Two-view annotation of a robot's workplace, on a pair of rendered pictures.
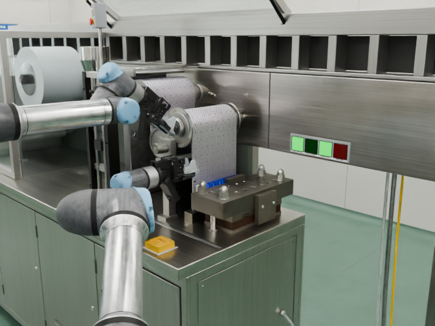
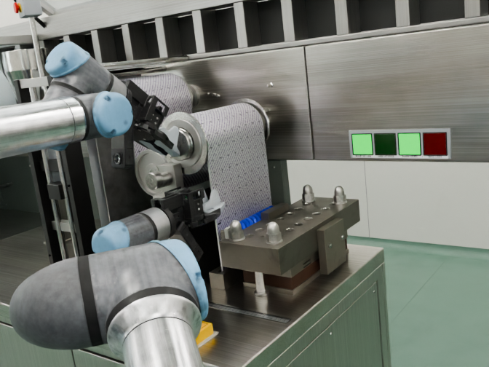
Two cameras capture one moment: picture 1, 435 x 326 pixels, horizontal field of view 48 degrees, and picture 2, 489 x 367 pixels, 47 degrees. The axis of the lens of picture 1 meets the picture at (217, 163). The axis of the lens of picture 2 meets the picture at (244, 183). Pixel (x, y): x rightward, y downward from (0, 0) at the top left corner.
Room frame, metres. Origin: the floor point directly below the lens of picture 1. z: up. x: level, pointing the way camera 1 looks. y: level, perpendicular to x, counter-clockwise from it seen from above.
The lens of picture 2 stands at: (0.43, 0.17, 1.42)
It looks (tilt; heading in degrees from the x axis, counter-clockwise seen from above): 12 degrees down; 353
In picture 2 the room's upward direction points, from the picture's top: 7 degrees counter-clockwise
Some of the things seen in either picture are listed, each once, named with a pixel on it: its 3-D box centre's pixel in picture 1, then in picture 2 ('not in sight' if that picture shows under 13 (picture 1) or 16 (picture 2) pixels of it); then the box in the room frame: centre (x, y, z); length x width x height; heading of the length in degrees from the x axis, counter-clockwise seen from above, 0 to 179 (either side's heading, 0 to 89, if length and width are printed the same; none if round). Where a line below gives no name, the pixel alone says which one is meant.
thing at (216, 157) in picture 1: (215, 160); (242, 188); (1.79, 0.01, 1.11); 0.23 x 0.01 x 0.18; 136
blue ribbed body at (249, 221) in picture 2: (218, 184); (252, 222); (1.78, 0.00, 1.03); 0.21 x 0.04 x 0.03; 136
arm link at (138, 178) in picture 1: (129, 183); (124, 240); (1.51, 0.29, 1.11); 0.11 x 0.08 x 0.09; 136
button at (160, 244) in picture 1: (159, 244); (188, 333); (1.47, 0.19, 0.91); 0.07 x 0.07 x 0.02; 46
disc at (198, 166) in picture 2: (178, 127); (183, 143); (1.75, 0.14, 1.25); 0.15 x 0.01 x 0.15; 46
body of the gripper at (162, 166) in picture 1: (167, 171); (177, 212); (1.62, 0.18, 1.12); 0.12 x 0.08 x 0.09; 136
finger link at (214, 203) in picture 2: (192, 167); (215, 201); (1.69, 0.09, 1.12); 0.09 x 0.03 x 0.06; 134
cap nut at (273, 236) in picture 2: (223, 191); (273, 231); (1.59, -0.02, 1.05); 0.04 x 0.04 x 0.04
